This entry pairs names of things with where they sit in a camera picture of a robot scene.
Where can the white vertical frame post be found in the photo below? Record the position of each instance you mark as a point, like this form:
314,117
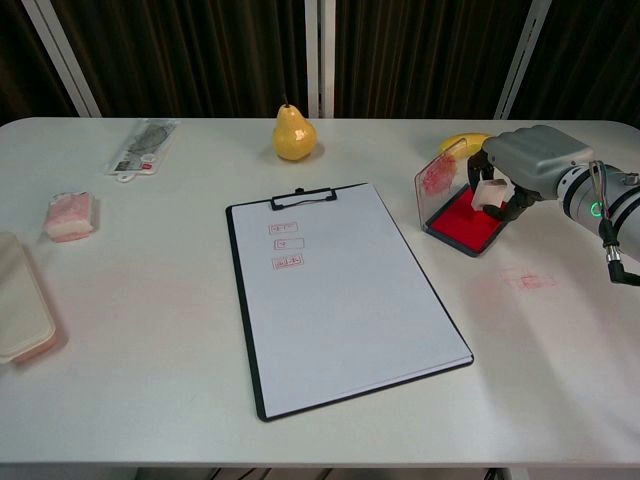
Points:
320,55

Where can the clear plastic retail packet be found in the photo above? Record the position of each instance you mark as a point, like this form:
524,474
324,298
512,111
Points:
142,147

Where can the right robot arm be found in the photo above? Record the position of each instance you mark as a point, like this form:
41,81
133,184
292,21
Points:
580,200

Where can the beige oblong case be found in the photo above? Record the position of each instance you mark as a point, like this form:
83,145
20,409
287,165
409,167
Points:
20,305

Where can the pink wrapped snack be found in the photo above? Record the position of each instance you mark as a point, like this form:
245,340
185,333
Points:
70,217

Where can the black clipboard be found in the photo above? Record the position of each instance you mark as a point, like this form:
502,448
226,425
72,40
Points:
245,320

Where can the yellow banana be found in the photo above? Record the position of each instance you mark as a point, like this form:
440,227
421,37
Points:
457,142

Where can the yellow pear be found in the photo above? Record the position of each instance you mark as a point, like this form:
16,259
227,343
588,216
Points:
294,137

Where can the white slanted frame post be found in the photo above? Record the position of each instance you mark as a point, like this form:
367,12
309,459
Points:
62,57
522,55

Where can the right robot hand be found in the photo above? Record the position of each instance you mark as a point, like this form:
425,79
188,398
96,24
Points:
535,155

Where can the white paper sheet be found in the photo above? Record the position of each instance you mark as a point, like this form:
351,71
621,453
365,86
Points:
340,300

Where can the dark brown curtain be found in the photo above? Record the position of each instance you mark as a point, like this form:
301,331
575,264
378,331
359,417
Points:
200,50

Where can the red ink pad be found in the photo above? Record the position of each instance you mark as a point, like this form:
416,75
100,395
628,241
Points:
460,227

